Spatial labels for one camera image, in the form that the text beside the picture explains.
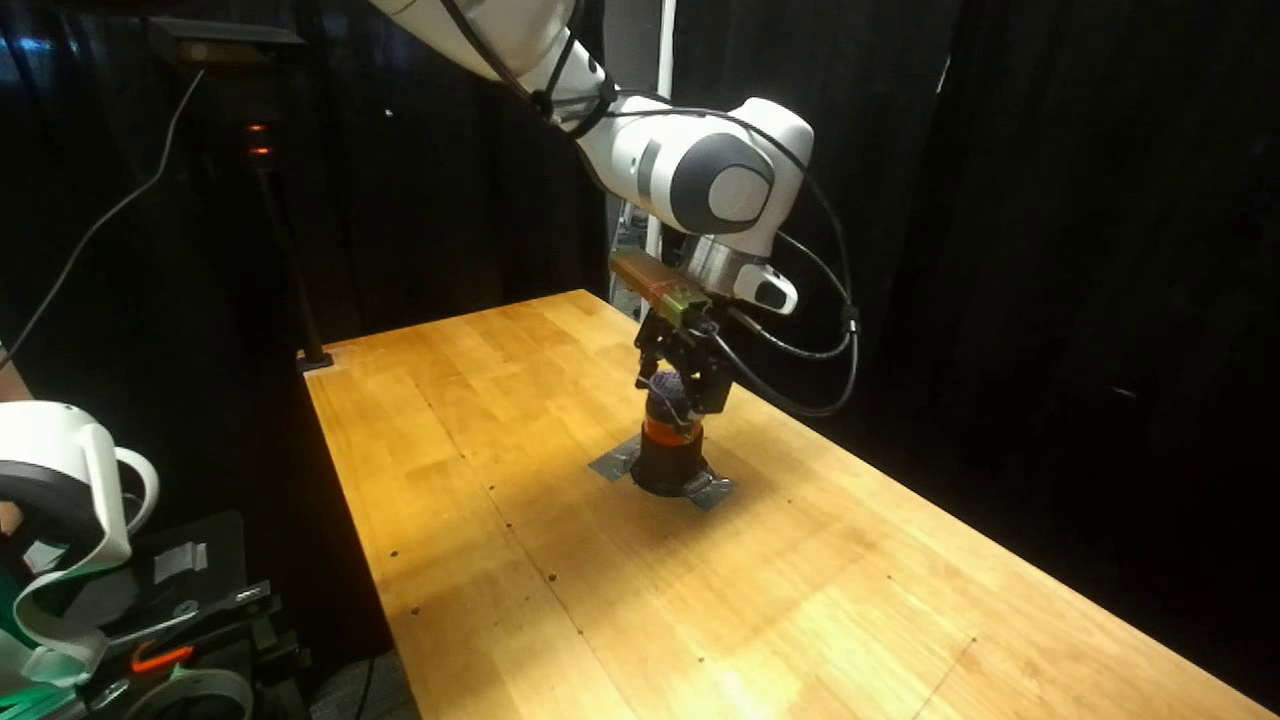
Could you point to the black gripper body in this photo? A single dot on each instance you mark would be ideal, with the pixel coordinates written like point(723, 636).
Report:
point(691, 353)

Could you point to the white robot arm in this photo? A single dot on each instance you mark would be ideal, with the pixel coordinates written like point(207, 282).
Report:
point(723, 179)

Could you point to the grey tape strip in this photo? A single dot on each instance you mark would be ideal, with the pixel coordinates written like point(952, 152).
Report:
point(679, 475)

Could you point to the white VR headset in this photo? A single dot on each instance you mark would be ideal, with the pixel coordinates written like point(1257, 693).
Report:
point(81, 498)

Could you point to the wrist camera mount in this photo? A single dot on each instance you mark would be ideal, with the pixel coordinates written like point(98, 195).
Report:
point(671, 295)

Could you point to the dark jar with orange ring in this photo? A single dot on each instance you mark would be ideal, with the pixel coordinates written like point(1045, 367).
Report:
point(671, 436)

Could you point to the black camera tripod stand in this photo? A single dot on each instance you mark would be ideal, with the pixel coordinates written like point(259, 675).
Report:
point(251, 64)

